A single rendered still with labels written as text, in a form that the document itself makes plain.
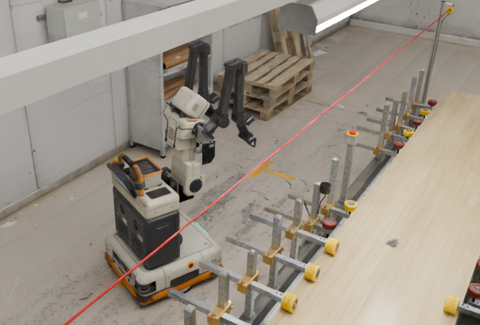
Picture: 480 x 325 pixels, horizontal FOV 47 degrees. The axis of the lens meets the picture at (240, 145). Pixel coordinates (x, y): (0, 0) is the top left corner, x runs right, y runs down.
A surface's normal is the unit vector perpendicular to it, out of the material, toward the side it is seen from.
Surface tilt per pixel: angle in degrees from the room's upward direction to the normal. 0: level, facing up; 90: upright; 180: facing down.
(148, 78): 90
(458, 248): 0
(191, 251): 0
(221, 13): 90
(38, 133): 90
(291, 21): 90
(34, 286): 0
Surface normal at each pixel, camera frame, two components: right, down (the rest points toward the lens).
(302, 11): -0.51, 0.37
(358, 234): 0.04, -0.89
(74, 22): 0.86, 0.26
